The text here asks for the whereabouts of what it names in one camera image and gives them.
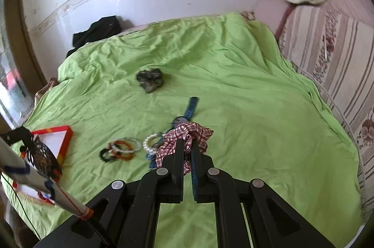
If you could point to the black garment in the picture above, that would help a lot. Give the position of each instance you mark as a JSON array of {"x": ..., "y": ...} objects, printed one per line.
[{"x": 96, "y": 32}]

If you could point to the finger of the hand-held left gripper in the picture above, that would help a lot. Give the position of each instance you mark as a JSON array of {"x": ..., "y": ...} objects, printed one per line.
[{"x": 17, "y": 135}]

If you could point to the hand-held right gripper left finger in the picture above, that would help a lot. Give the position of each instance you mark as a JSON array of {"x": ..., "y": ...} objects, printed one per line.
[{"x": 178, "y": 178}]

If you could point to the pink pillow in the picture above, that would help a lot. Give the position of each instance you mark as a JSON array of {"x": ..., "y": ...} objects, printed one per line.
[{"x": 271, "y": 2}]

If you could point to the brown patterned cloth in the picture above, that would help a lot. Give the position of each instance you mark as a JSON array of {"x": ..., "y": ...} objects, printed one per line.
[{"x": 45, "y": 89}]

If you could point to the brown wooden door frame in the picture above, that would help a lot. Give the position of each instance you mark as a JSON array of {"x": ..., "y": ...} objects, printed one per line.
[{"x": 20, "y": 32}]

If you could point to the dark camouflage scrunchie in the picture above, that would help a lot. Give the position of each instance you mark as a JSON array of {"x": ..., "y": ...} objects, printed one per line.
[{"x": 149, "y": 80}]

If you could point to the white metal bed rail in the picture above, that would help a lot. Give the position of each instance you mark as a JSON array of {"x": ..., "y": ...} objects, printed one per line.
[{"x": 347, "y": 119}]

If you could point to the red jewelry box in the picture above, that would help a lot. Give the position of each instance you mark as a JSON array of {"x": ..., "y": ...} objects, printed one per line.
[{"x": 55, "y": 140}]

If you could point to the red plaid scrunchie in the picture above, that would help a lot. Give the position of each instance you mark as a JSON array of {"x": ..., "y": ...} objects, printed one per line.
[{"x": 190, "y": 134}]

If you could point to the black patterned scrunchie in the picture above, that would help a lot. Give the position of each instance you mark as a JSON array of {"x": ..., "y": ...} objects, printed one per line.
[{"x": 43, "y": 160}]

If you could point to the glass door panel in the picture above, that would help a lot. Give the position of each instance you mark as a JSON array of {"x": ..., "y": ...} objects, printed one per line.
[{"x": 11, "y": 84}]

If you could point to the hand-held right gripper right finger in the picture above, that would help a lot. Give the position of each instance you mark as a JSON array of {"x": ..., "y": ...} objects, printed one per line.
[{"x": 195, "y": 178}]

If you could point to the green bed sheet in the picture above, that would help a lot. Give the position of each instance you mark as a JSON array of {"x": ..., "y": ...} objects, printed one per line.
[{"x": 233, "y": 90}]

